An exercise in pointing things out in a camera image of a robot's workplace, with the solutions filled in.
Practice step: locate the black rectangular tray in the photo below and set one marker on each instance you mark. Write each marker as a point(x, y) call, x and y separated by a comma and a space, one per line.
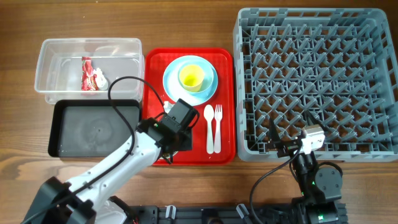
point(86, 128)

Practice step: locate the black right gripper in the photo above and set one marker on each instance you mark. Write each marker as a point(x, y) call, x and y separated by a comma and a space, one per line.
point(287, 147)

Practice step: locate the red plastic tray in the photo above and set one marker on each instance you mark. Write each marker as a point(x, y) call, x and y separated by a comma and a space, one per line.
point(157, 62)

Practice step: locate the white plastic spoon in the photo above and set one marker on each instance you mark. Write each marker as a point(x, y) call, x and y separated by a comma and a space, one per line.
point(209, 115)

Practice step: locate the light blue bowl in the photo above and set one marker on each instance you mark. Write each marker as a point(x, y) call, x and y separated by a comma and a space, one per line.
point(208, 70)

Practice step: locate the yellow plastic cup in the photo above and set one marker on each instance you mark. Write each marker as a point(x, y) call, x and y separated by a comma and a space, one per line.
point(191, 77)

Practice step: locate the clear plastic bin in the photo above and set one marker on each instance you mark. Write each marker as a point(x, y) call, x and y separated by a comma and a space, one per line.
point(60, 68)

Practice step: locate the red snack wrapper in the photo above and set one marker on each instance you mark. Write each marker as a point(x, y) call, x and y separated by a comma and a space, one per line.
point(88, 82)

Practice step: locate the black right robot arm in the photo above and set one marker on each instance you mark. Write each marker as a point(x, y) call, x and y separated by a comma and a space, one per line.
point(320, 182)

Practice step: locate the white plastic fork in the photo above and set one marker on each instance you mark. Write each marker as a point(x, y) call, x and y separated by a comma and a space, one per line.
point(218, 118)

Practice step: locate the light blue plate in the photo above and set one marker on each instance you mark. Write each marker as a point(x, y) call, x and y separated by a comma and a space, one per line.
point(174, 89)

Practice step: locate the white tissue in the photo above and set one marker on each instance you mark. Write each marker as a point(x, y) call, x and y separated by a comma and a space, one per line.
point(100, 79)

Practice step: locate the grey dishwasher rack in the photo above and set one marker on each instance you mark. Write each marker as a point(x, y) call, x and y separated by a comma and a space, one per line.
point(339, 64)

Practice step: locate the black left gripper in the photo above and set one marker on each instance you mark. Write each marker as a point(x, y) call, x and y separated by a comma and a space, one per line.
point(187, 144)

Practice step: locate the green bowl with food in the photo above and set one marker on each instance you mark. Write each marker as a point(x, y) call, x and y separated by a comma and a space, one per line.
point(174, 153)

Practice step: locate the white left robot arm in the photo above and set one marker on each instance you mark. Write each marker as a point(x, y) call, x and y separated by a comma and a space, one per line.
point(86, 198)

